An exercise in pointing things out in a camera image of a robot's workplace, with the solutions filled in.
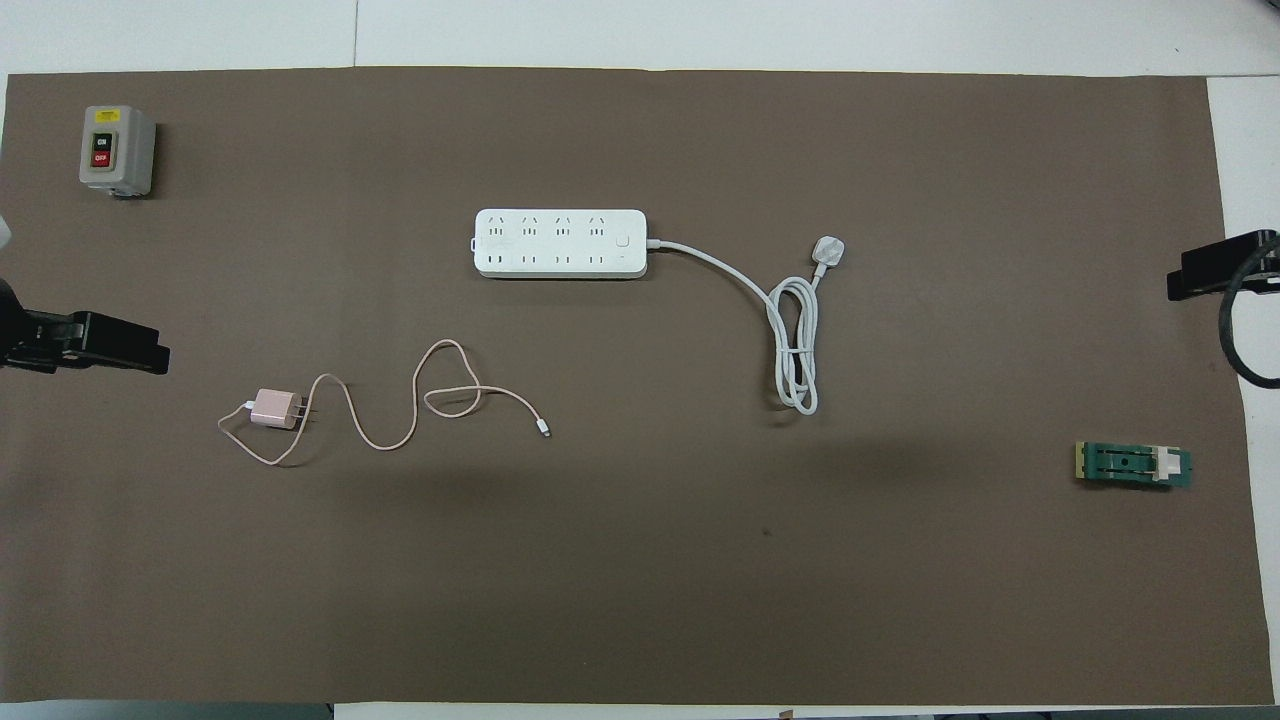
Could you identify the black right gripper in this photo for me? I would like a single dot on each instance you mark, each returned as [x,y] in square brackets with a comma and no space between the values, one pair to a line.
[1268,260]

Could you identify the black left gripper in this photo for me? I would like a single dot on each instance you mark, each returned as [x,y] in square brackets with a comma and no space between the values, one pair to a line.
[30,340]

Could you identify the pink charger adapter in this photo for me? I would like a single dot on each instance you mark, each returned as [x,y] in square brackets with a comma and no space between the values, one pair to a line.
[275,409]

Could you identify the white power strip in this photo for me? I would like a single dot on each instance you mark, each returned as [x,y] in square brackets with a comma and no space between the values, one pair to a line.
[560,243]

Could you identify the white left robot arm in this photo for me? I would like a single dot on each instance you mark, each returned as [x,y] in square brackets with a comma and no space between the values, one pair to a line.
[4,232]

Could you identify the brown paper table mat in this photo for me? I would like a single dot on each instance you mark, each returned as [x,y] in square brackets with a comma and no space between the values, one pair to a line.
[640,560]

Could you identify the grey on-off switch box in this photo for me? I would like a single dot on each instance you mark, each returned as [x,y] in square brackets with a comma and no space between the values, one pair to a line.
[115,150]

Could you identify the green knife switch yellow base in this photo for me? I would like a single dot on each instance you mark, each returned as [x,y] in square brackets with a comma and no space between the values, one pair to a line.
[1125,466]

